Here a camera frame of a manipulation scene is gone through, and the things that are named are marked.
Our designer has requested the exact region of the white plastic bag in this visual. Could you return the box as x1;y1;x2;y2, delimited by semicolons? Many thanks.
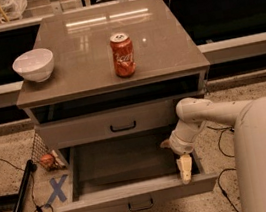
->
0;0;28;23

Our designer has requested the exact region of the grey drawer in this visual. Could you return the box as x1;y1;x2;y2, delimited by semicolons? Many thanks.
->
35;97;182;150
56;126;217;212

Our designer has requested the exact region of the orange soda can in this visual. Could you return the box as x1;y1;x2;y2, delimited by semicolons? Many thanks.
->
110;32;136;78

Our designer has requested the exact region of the white bowl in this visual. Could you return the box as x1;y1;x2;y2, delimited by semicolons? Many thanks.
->
12;48;54;83

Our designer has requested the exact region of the grey top drawer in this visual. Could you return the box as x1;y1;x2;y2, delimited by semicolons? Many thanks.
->
35;97;182;150

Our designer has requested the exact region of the grey drawer cabinet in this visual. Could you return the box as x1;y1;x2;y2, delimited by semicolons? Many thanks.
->
2;0;230;210

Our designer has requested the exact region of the black pole on floor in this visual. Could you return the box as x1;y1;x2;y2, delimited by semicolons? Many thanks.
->
13;160;37;212

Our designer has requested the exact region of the blue tape cross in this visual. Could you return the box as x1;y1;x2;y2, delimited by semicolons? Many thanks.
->
46;174;68;207

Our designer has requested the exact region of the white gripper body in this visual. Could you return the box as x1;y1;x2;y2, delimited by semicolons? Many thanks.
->
169;119;205;156

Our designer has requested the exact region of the orange fruit in basket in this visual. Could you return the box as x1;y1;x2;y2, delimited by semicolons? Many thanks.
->
40;154;56;170

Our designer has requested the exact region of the wire mesh basket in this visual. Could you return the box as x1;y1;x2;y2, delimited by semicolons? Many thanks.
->
31;133;64;172

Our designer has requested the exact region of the black cable right floor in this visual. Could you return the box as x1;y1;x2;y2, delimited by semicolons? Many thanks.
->
198;65;266;212

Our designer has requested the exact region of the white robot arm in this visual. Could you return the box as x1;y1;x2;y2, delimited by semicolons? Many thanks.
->
161;97;266;212

